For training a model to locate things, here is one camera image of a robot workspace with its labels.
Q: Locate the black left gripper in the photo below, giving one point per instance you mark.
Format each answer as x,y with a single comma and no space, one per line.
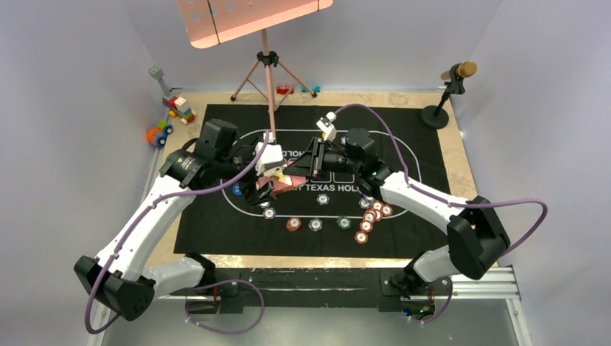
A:
252,195

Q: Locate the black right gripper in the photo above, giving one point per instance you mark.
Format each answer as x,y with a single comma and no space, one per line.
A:
305,164

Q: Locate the lone blue chip mid-table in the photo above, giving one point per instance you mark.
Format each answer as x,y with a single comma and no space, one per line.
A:
322,199

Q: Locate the red poker chip stack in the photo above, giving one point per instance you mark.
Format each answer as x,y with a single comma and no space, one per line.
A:
293,224

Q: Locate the blue poker chip stack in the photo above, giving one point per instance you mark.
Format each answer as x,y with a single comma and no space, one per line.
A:
315,224

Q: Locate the blue small blind button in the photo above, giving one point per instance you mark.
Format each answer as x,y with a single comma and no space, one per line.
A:
237,190

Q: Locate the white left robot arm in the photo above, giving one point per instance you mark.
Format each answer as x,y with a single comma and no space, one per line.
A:
117,277

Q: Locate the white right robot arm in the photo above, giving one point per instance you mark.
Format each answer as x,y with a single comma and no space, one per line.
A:
475,236

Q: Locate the red playing card box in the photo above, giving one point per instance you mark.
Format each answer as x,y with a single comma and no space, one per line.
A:
279,187

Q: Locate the green poker chip stack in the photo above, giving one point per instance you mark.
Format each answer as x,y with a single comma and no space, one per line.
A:
343,222

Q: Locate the small teal toy block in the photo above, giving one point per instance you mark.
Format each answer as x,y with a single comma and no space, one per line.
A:
315,89

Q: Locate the small red toy block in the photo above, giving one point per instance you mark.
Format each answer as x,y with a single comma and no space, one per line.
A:
285,89

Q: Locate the colourful toy block train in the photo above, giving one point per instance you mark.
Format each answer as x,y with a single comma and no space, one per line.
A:
179,107

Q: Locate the gold microphone on stand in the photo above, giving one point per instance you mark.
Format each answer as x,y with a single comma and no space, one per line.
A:
436,117

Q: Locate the grey toy block tower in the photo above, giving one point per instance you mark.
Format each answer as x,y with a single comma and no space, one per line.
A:
156,73

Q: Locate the pink music stand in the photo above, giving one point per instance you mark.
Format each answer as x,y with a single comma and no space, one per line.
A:
210,23

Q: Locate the aluminium mounting rail frame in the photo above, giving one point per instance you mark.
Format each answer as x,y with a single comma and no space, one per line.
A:
331,306

